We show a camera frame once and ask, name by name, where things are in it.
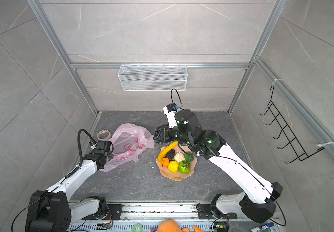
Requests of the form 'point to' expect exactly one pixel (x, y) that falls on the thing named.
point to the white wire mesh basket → (153, 77)
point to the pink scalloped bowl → (178, 176)
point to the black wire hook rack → (298, 148)
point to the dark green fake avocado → (188, 156)
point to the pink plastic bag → (128, 143)
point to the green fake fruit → (184, 166)
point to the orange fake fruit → (165, 162)
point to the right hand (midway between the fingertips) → (157, 128)
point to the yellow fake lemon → (173, 166)
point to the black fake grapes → (157, 137)
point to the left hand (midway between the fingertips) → (105, 152)
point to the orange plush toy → (170, 225)
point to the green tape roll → (138, 224)
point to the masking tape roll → (106, 138)
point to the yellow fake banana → (164, 151)
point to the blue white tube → (258, 229)
